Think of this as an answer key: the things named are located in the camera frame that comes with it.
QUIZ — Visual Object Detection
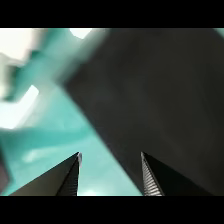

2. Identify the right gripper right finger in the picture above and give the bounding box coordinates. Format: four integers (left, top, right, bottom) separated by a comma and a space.
140, 151, 214, 197

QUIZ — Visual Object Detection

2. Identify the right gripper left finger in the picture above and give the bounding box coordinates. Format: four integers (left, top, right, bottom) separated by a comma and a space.
9, 151, 83, 197

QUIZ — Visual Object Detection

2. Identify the black garment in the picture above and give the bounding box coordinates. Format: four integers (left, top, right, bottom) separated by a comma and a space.
63, 27, 224, 197

